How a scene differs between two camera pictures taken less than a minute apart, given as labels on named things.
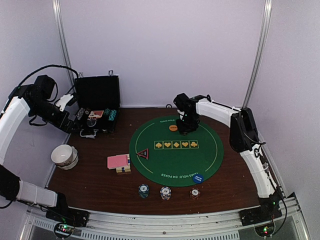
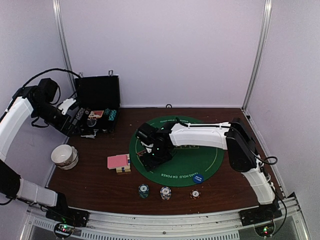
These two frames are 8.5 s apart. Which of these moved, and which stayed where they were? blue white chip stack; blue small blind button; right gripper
Moved: right gripper
Stayed: blue white chip stack; blue small blind button
